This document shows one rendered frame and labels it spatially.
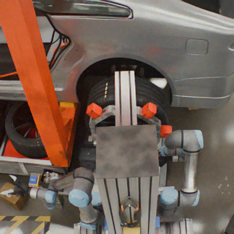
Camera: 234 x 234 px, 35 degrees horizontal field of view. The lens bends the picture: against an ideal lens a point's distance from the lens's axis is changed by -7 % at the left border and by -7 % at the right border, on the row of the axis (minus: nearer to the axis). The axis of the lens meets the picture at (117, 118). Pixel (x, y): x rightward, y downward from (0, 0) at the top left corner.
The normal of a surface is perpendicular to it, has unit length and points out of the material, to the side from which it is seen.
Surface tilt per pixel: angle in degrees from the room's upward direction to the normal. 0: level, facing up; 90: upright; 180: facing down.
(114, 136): 0
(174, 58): 90
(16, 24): 90
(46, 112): 90
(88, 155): 0
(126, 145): 0
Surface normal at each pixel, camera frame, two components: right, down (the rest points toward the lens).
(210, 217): -0.06, -0.60
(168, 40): -0.10, 0.80
